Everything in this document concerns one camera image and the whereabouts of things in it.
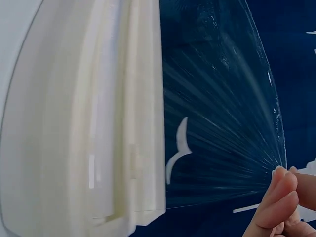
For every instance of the person's right hand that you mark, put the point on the person's right hand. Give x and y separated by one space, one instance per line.
271 217

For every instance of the person's right fingers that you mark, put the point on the person's right fingers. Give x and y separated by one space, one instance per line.
274 209

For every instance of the person's right thumb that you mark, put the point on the person's right thumb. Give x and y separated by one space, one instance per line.
306 188

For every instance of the transparent plastic film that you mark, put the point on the transparent plastic film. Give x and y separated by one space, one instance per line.
237 118

